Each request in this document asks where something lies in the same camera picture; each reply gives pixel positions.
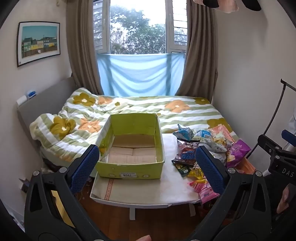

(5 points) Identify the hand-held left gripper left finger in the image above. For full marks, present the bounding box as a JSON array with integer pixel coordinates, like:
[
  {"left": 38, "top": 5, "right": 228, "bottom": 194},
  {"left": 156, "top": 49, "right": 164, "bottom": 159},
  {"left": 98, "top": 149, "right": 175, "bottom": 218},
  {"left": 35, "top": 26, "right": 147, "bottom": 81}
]
[{"left": 24, "top": 144, "right": 109, "bottom": 241}]

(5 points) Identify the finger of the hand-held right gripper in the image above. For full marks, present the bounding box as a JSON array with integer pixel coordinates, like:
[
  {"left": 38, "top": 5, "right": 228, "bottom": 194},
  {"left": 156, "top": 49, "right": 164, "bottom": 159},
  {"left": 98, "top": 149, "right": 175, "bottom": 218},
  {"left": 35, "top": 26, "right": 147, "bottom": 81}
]
[
  {"left": 281, "top": 130, "right": 296, "bottom": 147},
  {"left": 257, "top": 134, "right": 296, "bottom": 159}
]

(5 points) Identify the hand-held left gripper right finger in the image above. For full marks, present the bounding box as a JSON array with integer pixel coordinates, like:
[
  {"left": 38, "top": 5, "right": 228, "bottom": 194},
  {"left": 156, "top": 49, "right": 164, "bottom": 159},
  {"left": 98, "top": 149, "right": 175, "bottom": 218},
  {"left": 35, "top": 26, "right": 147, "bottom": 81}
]
[{"left": 187, "top": 146, "right": 271, "bottom": 241}]

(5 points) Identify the small dark green snack packet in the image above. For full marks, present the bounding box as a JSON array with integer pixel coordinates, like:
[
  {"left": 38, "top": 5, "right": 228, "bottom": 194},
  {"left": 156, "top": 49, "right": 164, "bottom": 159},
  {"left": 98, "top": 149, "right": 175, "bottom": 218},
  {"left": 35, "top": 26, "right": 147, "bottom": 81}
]
[{"left": 177, "top": 163, "right": 191, "bottom": 178}]

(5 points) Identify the purple snack packet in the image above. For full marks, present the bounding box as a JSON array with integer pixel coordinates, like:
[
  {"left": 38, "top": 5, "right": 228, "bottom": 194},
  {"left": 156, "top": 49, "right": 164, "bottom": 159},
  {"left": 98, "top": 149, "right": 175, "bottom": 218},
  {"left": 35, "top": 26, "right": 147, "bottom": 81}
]
[{"left": 226, "top": 139, "right": 252, "bottom": 168}]

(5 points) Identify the pile of snack packets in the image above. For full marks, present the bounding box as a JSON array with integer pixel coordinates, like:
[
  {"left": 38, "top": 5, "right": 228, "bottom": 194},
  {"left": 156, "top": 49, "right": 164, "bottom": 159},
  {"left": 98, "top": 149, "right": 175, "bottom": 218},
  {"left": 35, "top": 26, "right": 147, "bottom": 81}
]
[{"left": 171, "top": 123, "right": 256, "bottom": 205}]

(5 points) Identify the green cardboard box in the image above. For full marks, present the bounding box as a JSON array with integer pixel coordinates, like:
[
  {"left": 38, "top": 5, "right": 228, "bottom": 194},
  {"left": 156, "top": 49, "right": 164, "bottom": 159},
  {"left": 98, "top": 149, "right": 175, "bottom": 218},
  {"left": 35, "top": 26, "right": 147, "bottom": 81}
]
[{"left": 95, "top": 113, "right": 165, "bottom": 179}]

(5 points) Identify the person's right hand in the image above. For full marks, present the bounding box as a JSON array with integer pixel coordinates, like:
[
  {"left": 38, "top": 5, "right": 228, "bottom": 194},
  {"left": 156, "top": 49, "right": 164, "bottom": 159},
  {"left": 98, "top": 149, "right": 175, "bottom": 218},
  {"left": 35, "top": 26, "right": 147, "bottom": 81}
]
[{"left": 276, "top": 185, "right": 290, "bottom": 214}]

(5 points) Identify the bed with floral duvet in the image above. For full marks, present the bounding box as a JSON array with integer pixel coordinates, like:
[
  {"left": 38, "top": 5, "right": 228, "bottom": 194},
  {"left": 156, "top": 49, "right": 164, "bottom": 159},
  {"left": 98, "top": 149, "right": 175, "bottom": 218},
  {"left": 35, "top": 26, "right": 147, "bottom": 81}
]
[{"left": 30, "top": 88, "right": 238, "bottom": 163}]

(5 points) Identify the white folding table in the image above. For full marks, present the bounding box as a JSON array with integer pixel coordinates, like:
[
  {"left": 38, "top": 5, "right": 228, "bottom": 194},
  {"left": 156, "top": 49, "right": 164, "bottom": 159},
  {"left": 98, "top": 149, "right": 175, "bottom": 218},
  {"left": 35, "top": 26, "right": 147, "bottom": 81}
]
[{"left": 90, "top": 133, "right": 201, "bottom": 220}]

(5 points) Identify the grey bed headboard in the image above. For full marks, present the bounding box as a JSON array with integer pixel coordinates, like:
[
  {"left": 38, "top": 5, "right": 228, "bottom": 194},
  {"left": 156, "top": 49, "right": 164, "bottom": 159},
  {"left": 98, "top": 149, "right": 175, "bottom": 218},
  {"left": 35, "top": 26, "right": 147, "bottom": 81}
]
[{"left": 16, "top": 76, "right": 78, "bottom": 144}]

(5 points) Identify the light blue cloth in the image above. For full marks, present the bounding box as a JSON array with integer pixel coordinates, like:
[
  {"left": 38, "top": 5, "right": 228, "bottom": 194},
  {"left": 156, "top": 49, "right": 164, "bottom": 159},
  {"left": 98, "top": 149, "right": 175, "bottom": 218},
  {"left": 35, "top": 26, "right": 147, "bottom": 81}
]
[{"left": 96, "top": 52, "right": 185, "bottom": 96}]

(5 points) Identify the brown curtain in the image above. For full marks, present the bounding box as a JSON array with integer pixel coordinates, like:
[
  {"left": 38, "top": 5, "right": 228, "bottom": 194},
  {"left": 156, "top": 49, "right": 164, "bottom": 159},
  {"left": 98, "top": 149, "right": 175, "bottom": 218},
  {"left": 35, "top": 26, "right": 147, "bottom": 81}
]
[
  {"left": 174, "top": 0, "right": 219, "bottom": 103},
  {"left": 66, "top": 0, "right": 109, "bottom": 96}
]

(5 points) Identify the white framed window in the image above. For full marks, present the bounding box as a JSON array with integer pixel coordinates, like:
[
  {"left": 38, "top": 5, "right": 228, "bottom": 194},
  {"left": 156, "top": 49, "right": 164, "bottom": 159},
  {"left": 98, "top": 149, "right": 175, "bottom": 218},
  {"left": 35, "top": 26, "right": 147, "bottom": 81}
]
[{"left": 92, "top": 0, "right": 188, "bottom": 56}]

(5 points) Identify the black cable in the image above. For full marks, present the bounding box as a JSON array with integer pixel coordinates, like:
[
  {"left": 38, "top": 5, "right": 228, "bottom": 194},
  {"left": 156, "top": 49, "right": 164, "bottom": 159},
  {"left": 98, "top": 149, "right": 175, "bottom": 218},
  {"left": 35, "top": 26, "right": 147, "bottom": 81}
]
[{"left": 247, "top": 79, "right": 296, "bottom": 160}]

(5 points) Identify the framed wall poster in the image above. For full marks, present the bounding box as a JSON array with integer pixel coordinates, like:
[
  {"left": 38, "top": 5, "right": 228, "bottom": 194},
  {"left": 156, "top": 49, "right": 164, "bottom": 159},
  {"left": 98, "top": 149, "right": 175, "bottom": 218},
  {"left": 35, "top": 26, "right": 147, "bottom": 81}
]
[{"left": 17, "top": 21, "right": 61, "bottom": 67}]

